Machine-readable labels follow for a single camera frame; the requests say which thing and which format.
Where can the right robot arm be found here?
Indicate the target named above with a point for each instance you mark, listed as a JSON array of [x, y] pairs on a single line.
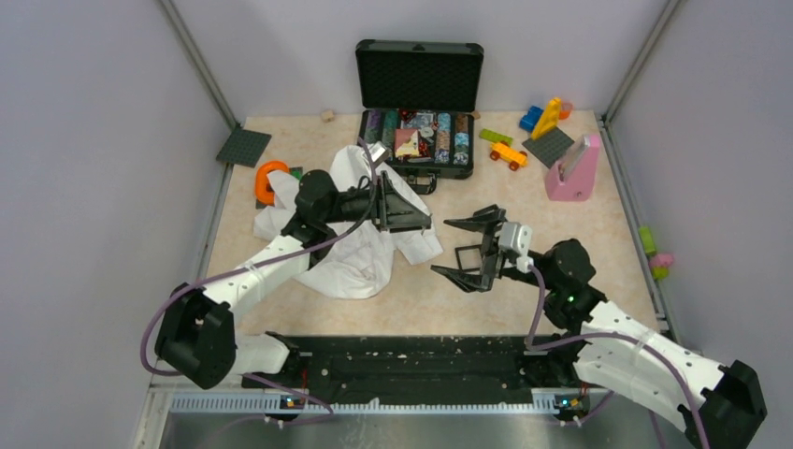
[[713, 404]]

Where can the yellow toy car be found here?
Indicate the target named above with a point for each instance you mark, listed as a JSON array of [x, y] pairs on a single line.
[[501, 151]]

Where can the green pink toy outside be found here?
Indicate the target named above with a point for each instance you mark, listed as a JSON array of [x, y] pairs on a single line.
[[659, 263]]

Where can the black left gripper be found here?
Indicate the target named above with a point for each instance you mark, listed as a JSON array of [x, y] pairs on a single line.
[[394, 211]]

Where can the black square frame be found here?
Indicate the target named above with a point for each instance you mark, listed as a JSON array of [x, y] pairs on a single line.
[[469, 258]]

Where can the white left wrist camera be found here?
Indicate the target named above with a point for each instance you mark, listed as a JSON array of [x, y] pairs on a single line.
[[377, 153]]

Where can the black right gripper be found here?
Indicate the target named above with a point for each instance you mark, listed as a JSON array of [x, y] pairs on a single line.
[[494, 259]]

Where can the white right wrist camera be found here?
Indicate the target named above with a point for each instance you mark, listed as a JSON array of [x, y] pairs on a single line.
[[514, 241]]

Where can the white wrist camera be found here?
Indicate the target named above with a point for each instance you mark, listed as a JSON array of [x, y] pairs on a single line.
[[377, 153], [514, 241]]

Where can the dark grey baseplate left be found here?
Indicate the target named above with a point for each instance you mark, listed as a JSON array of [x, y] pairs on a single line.
[[243, 147]]

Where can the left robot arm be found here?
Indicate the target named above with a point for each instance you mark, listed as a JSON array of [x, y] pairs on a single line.
[[197, 335]]

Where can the blue toy brick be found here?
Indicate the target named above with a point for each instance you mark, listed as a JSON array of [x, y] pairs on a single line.
[[529, 121]]

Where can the dark grey baseplate right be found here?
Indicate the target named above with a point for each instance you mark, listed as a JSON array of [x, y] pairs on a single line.
[[550, 147]]

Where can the orange small toy piece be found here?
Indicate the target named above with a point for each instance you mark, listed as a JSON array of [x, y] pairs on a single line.
[[566, 108]]

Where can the lime green flat brick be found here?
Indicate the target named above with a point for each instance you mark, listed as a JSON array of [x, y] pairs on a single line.
[[495, 137]]

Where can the white shirt garment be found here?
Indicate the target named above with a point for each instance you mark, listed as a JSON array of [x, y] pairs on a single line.
[[360, 265]]

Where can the orange curved toy block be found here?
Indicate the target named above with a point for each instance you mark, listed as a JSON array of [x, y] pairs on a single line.
[[262, 188]]

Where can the yellow triangular toy block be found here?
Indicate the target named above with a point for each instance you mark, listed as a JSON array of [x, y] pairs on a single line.
[[548, 120]]

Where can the pink phone stand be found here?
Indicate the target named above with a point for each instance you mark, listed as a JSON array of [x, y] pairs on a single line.
[[572, 177]]

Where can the black poker chip case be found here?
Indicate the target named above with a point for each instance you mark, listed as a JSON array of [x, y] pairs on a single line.
[[419, 99]]

